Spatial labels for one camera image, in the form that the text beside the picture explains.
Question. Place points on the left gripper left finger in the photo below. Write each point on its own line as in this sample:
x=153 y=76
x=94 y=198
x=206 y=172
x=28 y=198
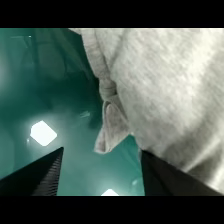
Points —
x=40 y=176

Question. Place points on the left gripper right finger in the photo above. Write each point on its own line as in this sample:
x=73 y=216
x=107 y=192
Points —
x=163 y=181

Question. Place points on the light grey shirt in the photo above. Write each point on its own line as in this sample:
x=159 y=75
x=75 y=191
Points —
x=166 y=83

